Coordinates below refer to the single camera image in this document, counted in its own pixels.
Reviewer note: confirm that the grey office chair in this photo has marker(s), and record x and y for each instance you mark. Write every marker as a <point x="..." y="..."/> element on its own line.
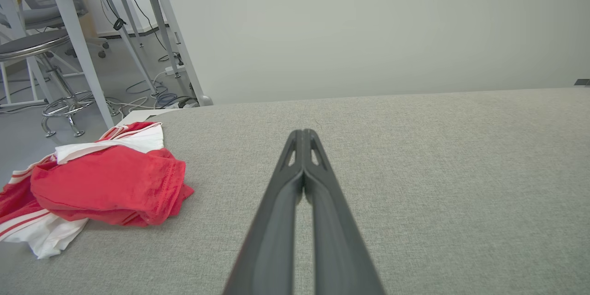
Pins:
<point x="46" y="16"/>

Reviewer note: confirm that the white desk with slanted legs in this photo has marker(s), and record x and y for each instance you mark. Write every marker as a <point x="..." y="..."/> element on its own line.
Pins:
<point x="73" y="32"/>

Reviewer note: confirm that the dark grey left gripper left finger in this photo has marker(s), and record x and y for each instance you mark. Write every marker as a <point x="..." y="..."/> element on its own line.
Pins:
<point x="272" y="239"/>

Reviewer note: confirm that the grey fabric sofa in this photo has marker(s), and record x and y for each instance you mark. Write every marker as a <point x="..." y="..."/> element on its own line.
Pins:
<point x="438" y="170"/>

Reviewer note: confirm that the white power strip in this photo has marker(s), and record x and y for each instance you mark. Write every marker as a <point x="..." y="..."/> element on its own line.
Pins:
<point x="173" y="70"/>

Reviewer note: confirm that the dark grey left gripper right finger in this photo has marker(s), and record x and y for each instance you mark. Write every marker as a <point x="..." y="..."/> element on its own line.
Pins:
<point x="336" y="239"/>

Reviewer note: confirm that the round stool with chrome base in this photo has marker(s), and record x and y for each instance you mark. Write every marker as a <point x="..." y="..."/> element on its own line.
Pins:
<point x="32" y="44"/>

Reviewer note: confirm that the white partition board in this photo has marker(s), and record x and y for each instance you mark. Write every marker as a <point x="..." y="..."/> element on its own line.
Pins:
<point x="368" y="27"/>

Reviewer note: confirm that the red and white basketball jersey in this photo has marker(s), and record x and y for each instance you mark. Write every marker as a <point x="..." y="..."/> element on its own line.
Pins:
<point x="106" y="184"/>

